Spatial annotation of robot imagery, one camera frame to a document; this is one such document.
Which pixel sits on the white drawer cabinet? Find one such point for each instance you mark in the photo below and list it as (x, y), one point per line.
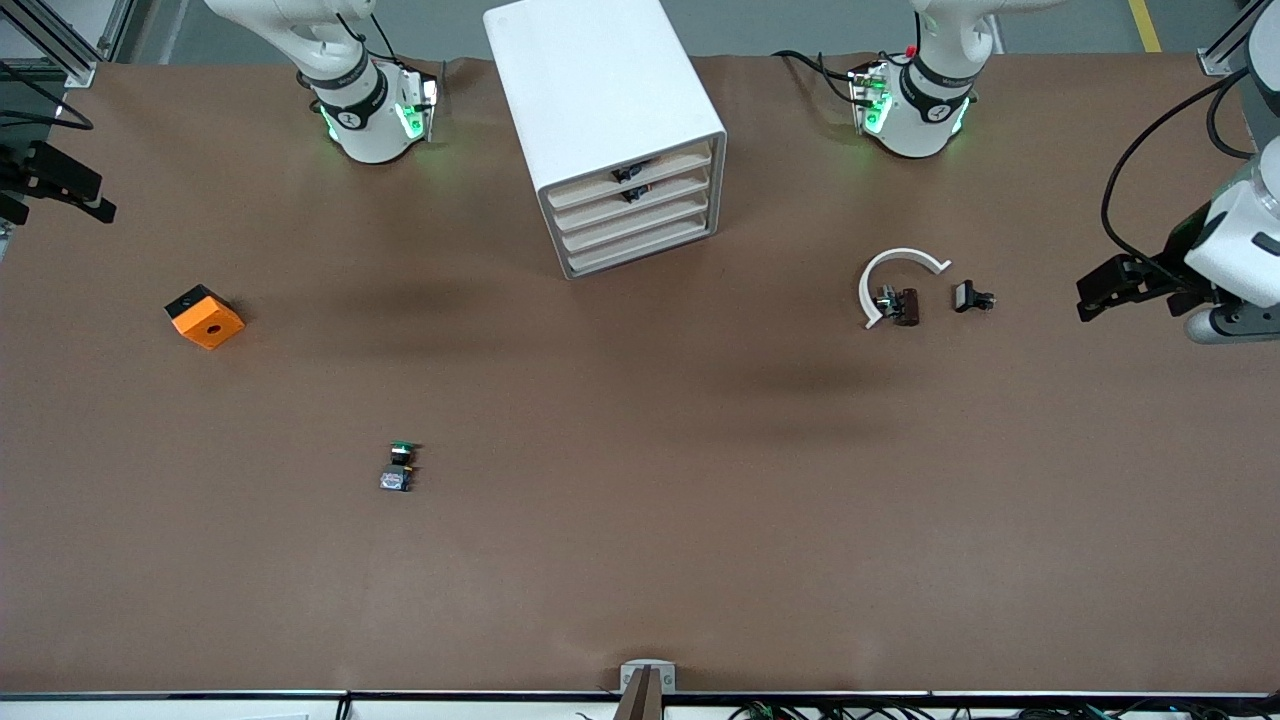
(590, 90)

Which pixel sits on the small black component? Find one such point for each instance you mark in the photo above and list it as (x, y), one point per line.
(965, 296)

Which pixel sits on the white beige drawer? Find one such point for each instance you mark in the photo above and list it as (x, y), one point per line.
(670, 166)
(670, 209)
(670, 187)
(670, 231)

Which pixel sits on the dark brown small component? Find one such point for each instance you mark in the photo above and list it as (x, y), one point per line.
(905, 305)

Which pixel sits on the green push button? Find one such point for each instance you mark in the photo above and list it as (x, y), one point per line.
(399, 470)

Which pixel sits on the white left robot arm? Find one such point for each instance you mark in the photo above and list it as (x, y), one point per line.
(925, 110)

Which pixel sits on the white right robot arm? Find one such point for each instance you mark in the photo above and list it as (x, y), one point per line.
(365, 110)

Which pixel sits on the black part inside drawer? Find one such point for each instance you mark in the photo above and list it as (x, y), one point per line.
(628, 173)

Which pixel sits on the orange box with hole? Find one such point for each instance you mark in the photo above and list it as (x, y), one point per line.
(205, 320)

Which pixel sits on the grey metal bracket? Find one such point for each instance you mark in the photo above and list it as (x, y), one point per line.
(630, 672)

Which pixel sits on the brown table cover mat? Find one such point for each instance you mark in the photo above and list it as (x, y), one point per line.
(640, 550)

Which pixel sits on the aluminium frame profile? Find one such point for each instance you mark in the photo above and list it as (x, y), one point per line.
(60, 45)
(1222, 62)

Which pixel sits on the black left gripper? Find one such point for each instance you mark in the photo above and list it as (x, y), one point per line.
(1176, 258)

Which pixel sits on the red push button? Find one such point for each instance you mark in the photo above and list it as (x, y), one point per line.
(635, 194)

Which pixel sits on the brown tapered post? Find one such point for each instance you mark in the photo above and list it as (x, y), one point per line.
(642, 700)

